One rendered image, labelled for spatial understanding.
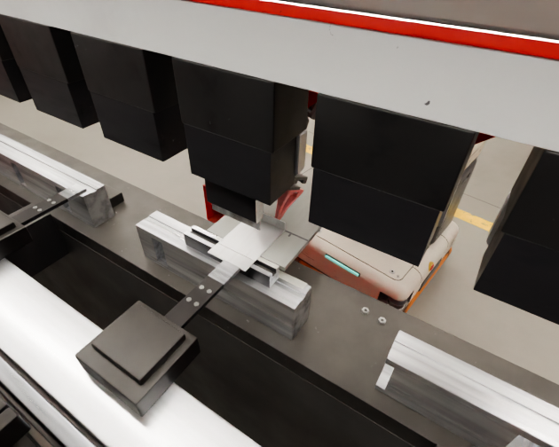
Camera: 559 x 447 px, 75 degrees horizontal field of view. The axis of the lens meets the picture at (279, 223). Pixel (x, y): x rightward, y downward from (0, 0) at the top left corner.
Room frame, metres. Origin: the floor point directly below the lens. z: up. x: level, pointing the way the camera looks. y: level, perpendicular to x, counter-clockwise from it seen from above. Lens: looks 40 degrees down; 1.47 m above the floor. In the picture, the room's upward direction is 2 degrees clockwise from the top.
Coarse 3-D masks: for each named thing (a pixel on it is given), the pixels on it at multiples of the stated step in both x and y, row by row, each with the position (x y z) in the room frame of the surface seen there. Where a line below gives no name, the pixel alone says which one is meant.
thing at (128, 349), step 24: (216, 288) 0.39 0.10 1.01; (144, 312) 0.31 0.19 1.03; (192, 312) 0.34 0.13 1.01; (96, 336) 0.28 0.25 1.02; (120, 336) 0.28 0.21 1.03; (144, 336) 0.28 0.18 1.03; (168, 336) 0.28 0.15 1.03; (192, 336) 0.29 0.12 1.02; (96, 360) 0.25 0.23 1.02; (120, 360) 0.24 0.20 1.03; (144, 360) 0.24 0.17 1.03; (168, 360) 0.25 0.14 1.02; (192, 360) 0.27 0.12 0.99; (120, 384) 0.22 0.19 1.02; (144, 384) 0.22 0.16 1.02; (168, 384) 0.23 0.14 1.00; (144, 408) 0.20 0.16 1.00
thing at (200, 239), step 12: (192, 228) 0.54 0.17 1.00; (192, 240) 0.51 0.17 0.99; (204, 240) 0.51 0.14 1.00; (216, 240) 0.51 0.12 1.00; (204, 252) 0.50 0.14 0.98; (252, 264) 0.45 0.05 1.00; (264, 264) 0.45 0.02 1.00; (252, 276) 0.44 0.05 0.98; (264, 276) 0.43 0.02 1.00; (276, 276) 0.44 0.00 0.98
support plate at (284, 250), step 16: (304, 192) 0.67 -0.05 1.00; (272, 208) 0.61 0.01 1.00; (288, 208) 0.61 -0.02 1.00; (304, 208) 0.61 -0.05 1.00; (224, 224) 0.55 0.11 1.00; (288, 224) 0.56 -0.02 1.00; (304, 224) 0.56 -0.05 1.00; (288, 240) 0.51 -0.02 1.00; (304, 240) 0.51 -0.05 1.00; (272, 256) 0.47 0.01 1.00; (288, 256) 0.47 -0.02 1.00
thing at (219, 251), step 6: (216, 246) 0.49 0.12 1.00; (222, 246) 0.49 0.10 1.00; (210, 252) 0.47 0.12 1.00; (216, 252) 0.47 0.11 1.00; (222, 252) 0.47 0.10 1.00; (228, 252) 0.47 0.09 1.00; (234, 252) 0.47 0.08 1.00; (222, 258) 0.46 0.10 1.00; (228, 258) 0.46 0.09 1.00; (234, 258) 0.46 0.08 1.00; (240, 258) 0.46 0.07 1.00; (246, 258) 0.46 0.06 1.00; (234, 264) 0.44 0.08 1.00; (240, 264) 0.44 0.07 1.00; (246, 264) 0.44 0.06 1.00; (246, 270) 0.43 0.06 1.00
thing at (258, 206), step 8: (208, 184) 0.49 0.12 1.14; (216, 184) 0.48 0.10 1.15; (208, 192) 0.49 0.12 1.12; (216, 192) 0.48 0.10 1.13; (224, 192) 0.47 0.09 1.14; (232, 192) 0.46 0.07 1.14; (208, 200) 0.49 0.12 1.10; (216, 200) 0.48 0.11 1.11; (224, 200) 0.47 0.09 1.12; (232, 200) 0.46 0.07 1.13; (240, 200) 0.45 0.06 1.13; (248, 200) 0.45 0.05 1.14; (256, 200) 0.44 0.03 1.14; (216, 208) 0.50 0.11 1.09; (224, 208) 0.47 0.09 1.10; (232, 208) 0.46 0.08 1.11; (240, 208) 0.46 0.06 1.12; (248, 208) 0.45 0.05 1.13; (256, 208) 0.44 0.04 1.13; (232, 216) 0.48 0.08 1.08; (240, 216) 0.47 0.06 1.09; (248, 216) 0.45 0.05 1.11; (256, 216) 0.44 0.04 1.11; (248, 224) 0.46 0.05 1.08; (256, 224) 0.45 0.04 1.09
